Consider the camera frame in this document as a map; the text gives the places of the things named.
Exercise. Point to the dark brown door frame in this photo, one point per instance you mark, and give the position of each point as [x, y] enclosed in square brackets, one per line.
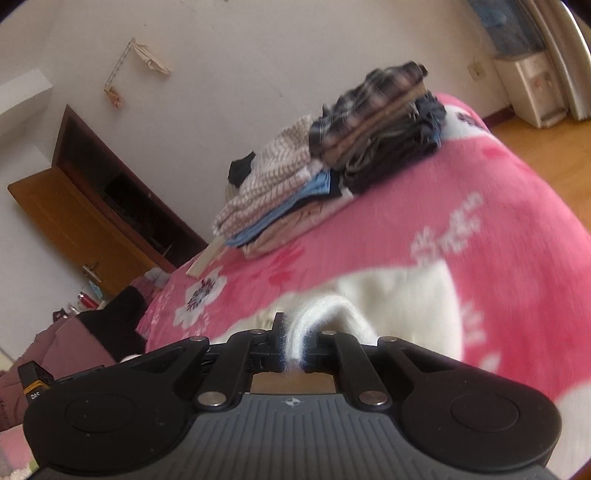
[120, 184]

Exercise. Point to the white fuzzy sweater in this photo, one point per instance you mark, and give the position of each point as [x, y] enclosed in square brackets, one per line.
[397, 295]

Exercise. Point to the pink floral blanket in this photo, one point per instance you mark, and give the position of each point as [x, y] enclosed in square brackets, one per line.
[461, 184]

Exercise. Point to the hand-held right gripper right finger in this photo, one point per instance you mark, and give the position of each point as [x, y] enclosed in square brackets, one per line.
[344, 355]

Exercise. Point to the stack of light folded clothes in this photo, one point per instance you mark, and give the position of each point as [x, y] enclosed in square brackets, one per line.
[277, 184]

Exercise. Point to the red bottle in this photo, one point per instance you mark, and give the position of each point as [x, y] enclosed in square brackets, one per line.
[87, 300]

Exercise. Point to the stack of dark folded clothes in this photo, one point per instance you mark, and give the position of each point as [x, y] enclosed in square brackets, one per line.
[383, 124]

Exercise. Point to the orange wooden door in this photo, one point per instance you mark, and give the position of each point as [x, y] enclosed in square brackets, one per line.
[69, 217]

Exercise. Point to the beige flat strip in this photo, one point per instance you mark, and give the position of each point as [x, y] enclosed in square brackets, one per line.
[205, 258]

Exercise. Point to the beige curtain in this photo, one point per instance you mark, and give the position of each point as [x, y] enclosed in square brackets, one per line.
[568, 60]

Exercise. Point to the small black cloth item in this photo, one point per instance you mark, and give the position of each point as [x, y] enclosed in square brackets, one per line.
[241, 170]

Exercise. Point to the white water dispenser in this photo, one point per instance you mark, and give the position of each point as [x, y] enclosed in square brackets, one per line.
[531, 92]

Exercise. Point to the wall socket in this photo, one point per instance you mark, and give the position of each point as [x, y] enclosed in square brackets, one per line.
[475, 70]

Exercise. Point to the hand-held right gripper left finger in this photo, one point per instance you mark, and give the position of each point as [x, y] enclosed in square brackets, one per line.
[277, 337]

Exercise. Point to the small white cloth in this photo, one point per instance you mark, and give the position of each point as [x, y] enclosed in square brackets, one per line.
[157, 277]

